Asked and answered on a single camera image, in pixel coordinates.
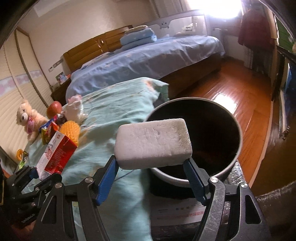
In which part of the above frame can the blue bed sheet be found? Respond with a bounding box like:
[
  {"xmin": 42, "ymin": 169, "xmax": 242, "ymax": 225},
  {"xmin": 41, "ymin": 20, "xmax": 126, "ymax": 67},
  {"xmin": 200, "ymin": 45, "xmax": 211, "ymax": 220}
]
[{"xmin": 66, "ymin": 36, "xmax": 225, "ymax": 99}]

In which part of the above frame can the round grey trash bin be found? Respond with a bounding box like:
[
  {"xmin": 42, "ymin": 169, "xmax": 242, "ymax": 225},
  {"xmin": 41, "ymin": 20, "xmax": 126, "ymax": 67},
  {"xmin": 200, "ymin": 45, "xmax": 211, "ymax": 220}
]
[{"xmin": 146, "ymin": 97, "xmax": 243, "ymax": 181}]

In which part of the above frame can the red apple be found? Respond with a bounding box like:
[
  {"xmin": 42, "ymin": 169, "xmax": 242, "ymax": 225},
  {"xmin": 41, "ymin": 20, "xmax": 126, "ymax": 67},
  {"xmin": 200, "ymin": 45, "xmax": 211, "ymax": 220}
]
[{"xmin": 47, "ymin": 101, "xmax": 62, "ymax": 119}]

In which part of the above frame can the wooden headboard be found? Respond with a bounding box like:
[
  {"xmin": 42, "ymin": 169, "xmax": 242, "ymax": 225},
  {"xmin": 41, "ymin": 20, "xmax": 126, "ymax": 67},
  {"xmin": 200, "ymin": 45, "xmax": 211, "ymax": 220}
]
[{"xmin": 63, "ymin": 25, "xmax": 132, "ymax": 73}]

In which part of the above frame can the dark red hanging coat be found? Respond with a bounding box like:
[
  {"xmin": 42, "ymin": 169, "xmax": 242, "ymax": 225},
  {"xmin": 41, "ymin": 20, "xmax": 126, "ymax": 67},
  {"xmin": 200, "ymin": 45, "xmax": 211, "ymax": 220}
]
[{"xmin": 238, "ymin": 9, "xmax": 274, "ymax": 52}]

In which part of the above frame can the folded blue quilt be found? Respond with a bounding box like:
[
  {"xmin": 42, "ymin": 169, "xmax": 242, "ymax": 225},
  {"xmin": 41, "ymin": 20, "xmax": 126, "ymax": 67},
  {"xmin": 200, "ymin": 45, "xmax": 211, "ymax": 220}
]
[{"xmin": 120, "ymin": 25, "xmax": 156, "ymax": 46}]

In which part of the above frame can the dark wooden nightstand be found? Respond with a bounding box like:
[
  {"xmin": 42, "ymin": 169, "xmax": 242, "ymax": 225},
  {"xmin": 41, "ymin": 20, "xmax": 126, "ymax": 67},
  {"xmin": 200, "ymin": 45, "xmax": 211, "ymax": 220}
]
[{"xmin": 51, "ymin": 79, "xmax": 71, "ymax": 106}]

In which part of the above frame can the orange spiky ball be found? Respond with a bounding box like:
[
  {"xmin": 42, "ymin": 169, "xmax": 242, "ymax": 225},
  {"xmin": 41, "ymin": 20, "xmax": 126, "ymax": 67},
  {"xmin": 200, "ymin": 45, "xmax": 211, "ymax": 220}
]
[{"xmin": 59, "ymin": 120, "xmax": 80, "ymax": 146}]

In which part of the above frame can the red snack wrapper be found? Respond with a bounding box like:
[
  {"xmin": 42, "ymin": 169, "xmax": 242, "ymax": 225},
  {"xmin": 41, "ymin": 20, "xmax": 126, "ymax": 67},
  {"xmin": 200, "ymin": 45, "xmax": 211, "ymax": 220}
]
[{"xmin": 39, "ymin": 115, "xmax": 59, "ymax": 145}]

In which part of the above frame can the orange ring toy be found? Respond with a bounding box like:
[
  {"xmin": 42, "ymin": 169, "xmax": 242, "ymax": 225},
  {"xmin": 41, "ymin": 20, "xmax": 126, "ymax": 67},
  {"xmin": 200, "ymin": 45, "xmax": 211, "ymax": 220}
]
[{"xmin": 16, "ymin": 149, "xmax": 23, "ymax": 162}]

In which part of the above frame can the framed photo on nightstand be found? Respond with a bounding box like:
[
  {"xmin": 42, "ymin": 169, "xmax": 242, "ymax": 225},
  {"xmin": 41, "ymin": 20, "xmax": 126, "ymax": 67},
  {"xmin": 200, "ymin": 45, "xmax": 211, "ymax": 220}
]
[{"xmin": 56, "ymin": 72, "xmax": 67, "ymax": 85}]

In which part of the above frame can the white foam block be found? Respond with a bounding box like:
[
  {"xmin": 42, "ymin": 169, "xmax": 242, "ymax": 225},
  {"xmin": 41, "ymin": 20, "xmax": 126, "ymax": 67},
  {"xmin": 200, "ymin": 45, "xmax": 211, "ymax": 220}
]
[{"xmin": 114, "ymin": 118, "xmax": 193, "ymax": 170}]

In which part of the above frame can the white tissue paper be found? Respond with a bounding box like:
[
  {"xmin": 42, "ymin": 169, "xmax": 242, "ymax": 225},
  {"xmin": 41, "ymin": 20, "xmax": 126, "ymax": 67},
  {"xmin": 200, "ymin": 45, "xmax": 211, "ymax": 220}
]
[{"xmin": 63, "ymin": 94, "xmax": 88, "ymax": 125}]

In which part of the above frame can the white bed guard rail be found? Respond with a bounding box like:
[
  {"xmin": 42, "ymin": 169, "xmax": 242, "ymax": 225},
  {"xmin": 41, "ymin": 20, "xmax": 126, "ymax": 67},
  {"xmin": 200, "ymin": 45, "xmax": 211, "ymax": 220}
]
[{"xmin": 145, "ymin": 15, "xmax": 208, "ymax": 39}]

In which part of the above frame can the red white carton box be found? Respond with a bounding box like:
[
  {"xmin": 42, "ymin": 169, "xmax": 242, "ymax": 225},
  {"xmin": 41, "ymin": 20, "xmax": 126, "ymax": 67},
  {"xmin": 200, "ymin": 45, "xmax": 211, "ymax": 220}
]
[{"xmin": 36, "ymin": 131, "xmax": 77, "ymax": 181}]

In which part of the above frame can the teal floral blanket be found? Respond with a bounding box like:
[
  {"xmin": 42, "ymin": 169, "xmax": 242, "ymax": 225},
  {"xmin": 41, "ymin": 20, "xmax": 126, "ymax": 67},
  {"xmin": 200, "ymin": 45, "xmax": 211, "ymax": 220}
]
[{"xmin": 21, "ymin": 77, "xmax": 170, "ymax": 241}]

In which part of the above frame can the cream teddy bear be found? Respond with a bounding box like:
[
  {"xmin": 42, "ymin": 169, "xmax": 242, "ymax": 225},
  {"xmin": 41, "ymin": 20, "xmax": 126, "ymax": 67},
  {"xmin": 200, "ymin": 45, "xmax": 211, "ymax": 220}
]
[{"xmin": 16, "ymin": 99, "xmax": 48, "ymax": 144}]

